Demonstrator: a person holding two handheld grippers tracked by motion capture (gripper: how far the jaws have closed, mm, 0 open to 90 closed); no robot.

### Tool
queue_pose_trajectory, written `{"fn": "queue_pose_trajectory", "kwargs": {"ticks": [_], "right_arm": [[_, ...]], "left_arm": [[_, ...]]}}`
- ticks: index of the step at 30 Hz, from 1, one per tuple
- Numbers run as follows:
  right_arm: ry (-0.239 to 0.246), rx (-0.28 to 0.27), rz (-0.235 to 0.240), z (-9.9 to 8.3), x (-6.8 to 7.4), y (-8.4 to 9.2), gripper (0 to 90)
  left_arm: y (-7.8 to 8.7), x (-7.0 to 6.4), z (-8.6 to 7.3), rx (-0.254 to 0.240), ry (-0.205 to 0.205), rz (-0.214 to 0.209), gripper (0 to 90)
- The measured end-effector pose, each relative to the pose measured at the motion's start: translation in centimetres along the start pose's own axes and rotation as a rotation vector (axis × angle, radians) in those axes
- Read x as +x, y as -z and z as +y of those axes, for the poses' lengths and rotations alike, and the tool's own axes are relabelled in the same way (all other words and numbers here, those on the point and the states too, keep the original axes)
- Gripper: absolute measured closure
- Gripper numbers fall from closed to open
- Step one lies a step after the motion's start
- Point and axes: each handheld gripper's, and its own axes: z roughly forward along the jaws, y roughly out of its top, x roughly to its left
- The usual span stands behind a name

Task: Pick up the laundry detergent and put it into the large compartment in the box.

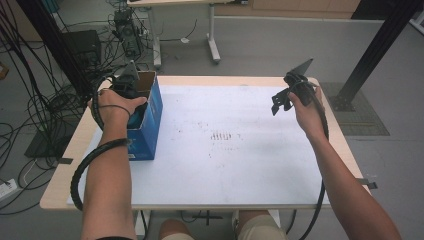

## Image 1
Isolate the black equipment box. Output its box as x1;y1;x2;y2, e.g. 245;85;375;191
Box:
61;29;103;68

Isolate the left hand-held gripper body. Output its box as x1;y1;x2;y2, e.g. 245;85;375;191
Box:
108;59;141;100

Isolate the bundle of black floor cables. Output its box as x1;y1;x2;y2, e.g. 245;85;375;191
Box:
0;6;98;216

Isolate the person's right hand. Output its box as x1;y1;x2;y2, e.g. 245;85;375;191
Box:
287;84;329;141

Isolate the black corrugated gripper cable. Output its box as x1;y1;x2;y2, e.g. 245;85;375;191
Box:
69;76;133;212
289;74;331;240

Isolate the black computer tower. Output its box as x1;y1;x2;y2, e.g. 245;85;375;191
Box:
113;8;144;59

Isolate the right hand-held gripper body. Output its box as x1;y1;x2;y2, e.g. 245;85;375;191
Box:
283;58;318;108

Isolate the black metal frame post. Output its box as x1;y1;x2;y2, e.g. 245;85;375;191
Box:
328;0;424;113
14;0;94;101

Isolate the blue cardboard box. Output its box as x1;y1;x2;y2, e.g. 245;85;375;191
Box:
126;70;164;162

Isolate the black wristband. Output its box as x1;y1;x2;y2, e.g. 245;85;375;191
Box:
98;104;132;119

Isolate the white power strip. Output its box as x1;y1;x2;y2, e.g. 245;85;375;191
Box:
0;178;19;203

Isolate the black corrugated right gripper cable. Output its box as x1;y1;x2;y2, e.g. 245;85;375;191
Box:
289;74;331;240

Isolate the person's leg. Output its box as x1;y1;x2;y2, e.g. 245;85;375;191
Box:
233;209;289;240
158;218;196;240

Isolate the white-legged background desk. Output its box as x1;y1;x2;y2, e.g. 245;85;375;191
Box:
126;0;249;69

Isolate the black floor base plate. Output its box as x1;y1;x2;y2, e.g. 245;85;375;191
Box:
23;128;73;159

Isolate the person's left hand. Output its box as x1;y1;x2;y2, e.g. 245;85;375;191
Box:
87;88;148;133

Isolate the person's left leg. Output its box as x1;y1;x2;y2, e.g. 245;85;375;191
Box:
158;218;196;240

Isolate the black corrugated left gripper cable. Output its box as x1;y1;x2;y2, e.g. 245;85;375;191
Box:
69;76;133;212

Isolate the white table mat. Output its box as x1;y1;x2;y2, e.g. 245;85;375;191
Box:
66;84;331;206

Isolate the person's right leg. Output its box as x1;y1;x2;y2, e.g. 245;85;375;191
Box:
233;209;289;240

